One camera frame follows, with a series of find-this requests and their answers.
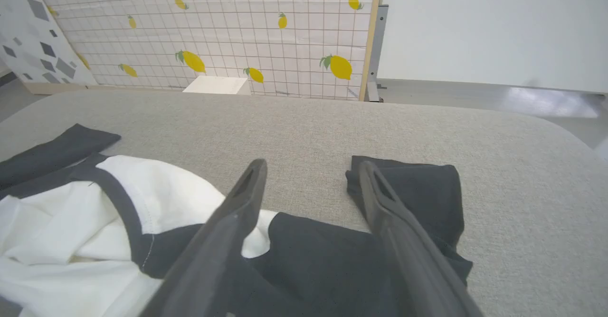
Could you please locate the small white box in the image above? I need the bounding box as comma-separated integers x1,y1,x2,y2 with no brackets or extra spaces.
182,75,252,96

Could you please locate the lemon print grid panel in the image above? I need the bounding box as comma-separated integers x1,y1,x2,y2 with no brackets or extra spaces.
28,0,384,102

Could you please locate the white and black shirt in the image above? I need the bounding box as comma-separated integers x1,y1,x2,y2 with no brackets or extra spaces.
0,123,474,317

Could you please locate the grey metal bracket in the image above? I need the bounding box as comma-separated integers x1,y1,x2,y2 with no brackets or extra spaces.
365,4,390,103

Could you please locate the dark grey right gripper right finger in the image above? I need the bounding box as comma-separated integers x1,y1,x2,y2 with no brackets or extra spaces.
358,160,484,317

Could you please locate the grey terrazzo pattern panel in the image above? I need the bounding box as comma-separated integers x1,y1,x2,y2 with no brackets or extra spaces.
0,0,98,95

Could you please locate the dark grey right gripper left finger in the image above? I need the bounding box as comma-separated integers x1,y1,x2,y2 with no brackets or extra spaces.
139,159,269,317

